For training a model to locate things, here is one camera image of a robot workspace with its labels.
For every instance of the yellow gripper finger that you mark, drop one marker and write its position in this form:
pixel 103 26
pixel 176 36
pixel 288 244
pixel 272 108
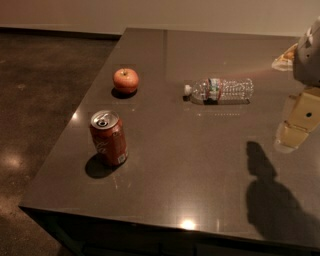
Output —
pixel 301 116

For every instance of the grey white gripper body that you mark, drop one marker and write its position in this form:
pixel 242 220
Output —
pixel 308 60

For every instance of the clear plastic water bottle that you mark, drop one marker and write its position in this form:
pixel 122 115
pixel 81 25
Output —
pixel 216 91

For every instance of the red coke can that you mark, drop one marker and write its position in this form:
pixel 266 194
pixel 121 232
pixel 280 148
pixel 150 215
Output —
pixel 108 136

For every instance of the red apple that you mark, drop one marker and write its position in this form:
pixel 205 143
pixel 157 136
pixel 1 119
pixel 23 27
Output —
pixel 126 80

